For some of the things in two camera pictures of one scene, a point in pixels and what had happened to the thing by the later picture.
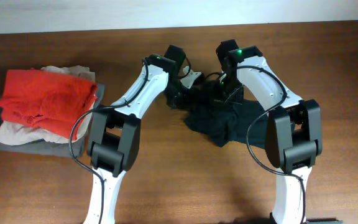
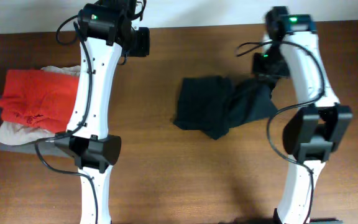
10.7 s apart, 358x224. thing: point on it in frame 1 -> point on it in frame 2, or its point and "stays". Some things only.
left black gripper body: [179, 96] -> [140, 46]
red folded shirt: [53, 101] stays
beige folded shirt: [13, 134] stays
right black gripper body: [232, 91] -> [273, 64]
